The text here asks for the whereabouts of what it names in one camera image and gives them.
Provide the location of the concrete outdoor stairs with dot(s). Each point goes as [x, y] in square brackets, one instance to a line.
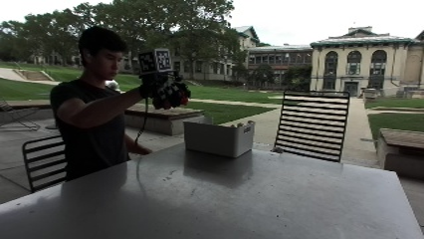
[34, 75]

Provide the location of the metal lounge chair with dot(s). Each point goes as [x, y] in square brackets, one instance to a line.
[15, 114]

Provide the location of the white marker cube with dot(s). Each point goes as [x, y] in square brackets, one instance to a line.
[156, 61]

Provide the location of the items inside white bin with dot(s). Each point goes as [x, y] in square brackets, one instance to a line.
[240, 125]

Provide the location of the brick building with flat roof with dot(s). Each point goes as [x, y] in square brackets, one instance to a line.
[279, 61]

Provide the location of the grey building behind trees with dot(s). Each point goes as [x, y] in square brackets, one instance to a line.
[221, 63]

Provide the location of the beige building with arched windows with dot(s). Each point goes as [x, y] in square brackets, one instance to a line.
[366, 66]

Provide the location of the red apple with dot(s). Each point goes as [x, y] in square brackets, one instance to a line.
[181, 96]

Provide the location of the the person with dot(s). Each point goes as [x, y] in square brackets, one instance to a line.
[91, 132]

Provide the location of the black slatted metal chair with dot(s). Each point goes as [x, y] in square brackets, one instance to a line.
[45, 162]
[314, 126]

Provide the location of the stone bench with wooden top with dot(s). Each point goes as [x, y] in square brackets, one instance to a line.
[166, 119]
[402, 152]

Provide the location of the white plastic bin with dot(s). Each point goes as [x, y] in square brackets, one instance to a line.
[216, 139]

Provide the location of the large green tree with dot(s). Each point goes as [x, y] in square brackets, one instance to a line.
[177, 23]

